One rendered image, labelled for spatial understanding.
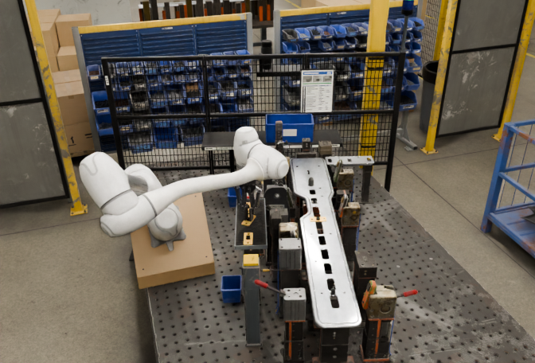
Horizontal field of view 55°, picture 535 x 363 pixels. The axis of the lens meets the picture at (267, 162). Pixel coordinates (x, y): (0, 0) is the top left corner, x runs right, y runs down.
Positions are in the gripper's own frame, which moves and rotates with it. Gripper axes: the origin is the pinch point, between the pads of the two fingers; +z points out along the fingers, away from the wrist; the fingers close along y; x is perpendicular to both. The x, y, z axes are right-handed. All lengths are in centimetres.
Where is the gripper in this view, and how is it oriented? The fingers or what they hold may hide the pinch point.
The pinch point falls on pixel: (248, 212)
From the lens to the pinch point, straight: 231.8
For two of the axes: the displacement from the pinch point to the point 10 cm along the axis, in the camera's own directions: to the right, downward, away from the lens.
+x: 3.8, -4.5, 8.1
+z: 0.1, 8.8, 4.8
